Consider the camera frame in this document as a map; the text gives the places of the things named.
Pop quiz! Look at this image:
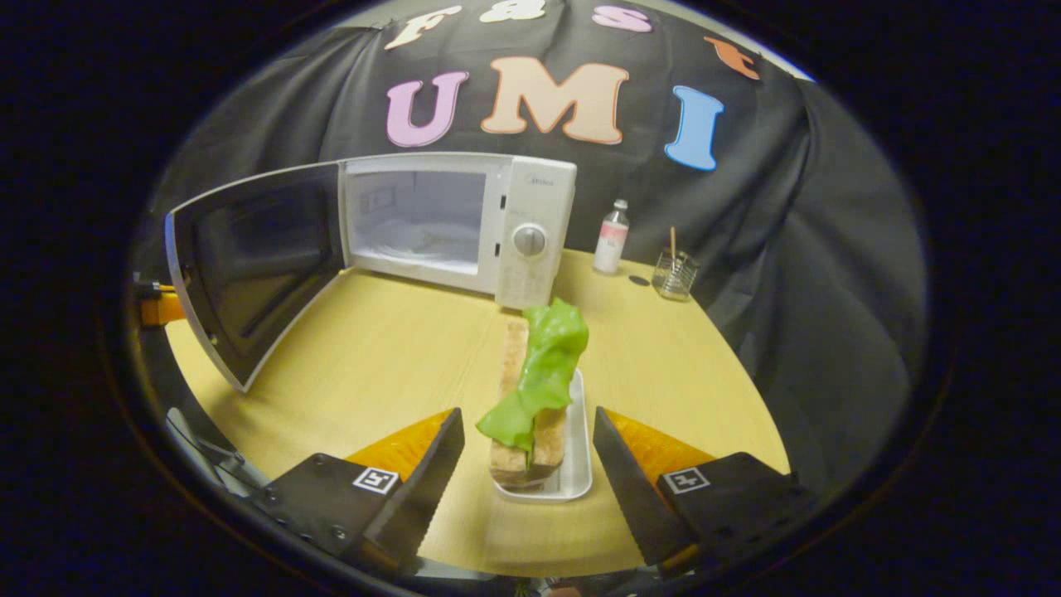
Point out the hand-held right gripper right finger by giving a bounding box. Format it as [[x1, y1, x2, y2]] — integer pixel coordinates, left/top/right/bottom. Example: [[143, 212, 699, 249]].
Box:
[[592, 406, 821, 577]]

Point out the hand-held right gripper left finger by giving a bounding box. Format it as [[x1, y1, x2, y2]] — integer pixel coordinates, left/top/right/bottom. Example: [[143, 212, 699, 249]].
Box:
[[249, 406, 467, 573]]

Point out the lettuce sandwich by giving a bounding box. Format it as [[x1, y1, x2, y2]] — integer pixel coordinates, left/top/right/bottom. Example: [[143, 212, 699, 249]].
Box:
[[476, 298, 591, 490]]

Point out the white microwave oven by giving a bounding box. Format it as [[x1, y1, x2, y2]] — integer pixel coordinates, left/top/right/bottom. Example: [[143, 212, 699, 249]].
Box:
[[163, 152, 579, 394]]

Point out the white plastic tray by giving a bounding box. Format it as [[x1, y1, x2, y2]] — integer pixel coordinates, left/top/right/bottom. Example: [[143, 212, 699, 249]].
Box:
[[491, 369, 594, 503]]

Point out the clear glass cup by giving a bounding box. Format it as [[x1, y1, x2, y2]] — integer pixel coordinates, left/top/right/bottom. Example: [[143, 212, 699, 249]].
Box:
[[652, 249, 700, 301]]

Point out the small pink label bottle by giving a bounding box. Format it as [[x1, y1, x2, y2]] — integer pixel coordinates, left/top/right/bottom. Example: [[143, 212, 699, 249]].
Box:
[[593, 199, 631, 276]]

